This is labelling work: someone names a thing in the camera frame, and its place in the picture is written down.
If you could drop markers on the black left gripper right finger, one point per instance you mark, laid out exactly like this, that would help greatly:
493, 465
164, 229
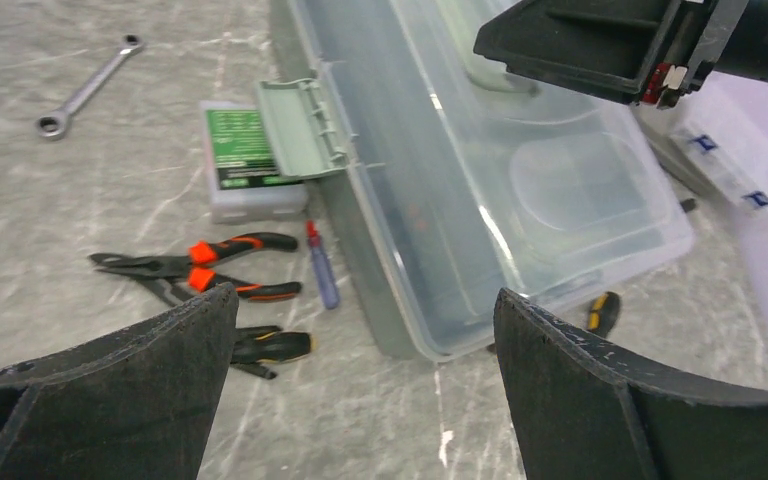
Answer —
583, 407

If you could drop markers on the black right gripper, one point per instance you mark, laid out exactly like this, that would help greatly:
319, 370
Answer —
629, 52

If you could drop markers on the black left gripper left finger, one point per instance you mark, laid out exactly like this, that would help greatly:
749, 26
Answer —
137, 403

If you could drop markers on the yellow black handle hammer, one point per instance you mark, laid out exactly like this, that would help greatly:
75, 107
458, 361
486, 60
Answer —
603, 314

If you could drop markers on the green toolbox base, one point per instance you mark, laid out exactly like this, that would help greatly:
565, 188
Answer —
347, 195

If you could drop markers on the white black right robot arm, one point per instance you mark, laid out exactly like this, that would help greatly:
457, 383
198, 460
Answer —
746, 53

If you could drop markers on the clear compartment organizer box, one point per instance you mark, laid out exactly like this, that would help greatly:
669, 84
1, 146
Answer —
712, 148

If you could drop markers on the black yellow pliers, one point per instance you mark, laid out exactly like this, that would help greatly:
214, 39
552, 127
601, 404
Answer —
256, 347

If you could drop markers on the orange black needle-nose pliers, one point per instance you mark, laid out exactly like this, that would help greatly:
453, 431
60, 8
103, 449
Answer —
174, 279

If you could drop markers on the blue red small screwdriver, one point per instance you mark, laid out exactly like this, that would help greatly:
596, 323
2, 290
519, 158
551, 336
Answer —
322, 268

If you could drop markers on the green label screwdriver bit box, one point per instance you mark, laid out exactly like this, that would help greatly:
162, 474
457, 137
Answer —
243, 179

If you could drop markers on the green toolbox latch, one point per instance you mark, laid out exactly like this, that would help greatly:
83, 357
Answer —
305, 136

